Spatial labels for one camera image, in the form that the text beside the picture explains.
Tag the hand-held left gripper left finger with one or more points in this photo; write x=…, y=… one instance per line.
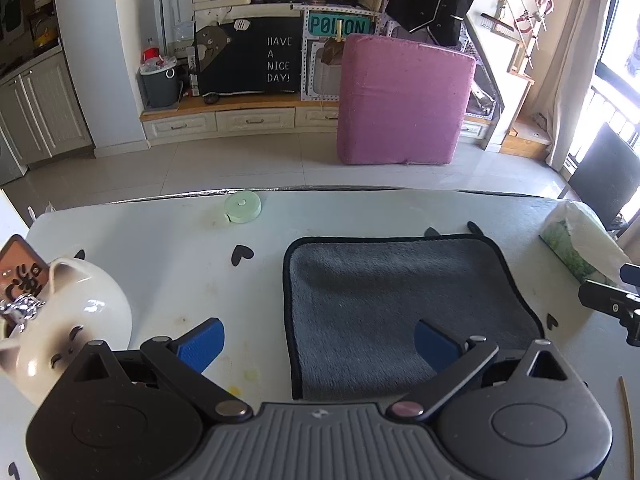
x=202, y=344

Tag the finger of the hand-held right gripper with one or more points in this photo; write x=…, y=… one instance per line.
x=607, y=300
x=631, y=273

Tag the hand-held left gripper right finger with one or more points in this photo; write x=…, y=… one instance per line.
x=434, y=349

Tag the grey towel with black border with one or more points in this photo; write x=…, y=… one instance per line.
x=400, y=300

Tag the green and white tissue pack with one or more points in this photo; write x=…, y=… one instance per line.
x=582, y=240

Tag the black chair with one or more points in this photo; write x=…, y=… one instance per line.
x=607, y=175

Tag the thin wooden stick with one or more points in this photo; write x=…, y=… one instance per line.
x=627, y=417

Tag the white ceramic cat jar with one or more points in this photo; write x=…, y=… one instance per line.
x=82, y=305

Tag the round green tape measure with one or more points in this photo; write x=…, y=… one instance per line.
x=243, y=207

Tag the silver foil ornament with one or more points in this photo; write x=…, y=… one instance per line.
x=20, y=307

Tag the orange printed tag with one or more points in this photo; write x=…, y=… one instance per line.
x=22, y=267

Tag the beige curtain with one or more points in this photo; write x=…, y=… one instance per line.
x=575, y=60

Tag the low cabinet with drawers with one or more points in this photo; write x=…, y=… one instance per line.
x=240, y=120

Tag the pink cushion mattress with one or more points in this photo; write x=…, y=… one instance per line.
x=400, y=100

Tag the grey trash bin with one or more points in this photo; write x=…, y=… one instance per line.
x=160, y=87

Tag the wooden drying rack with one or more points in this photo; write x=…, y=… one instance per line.
x=515, y=20

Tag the white kitchen cabinet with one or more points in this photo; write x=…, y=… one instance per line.
x=40, y=110

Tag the black printed cloth cover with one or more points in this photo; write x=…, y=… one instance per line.
x=250, y=57

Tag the green lettered sign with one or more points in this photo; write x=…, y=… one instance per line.
x=340, y=25

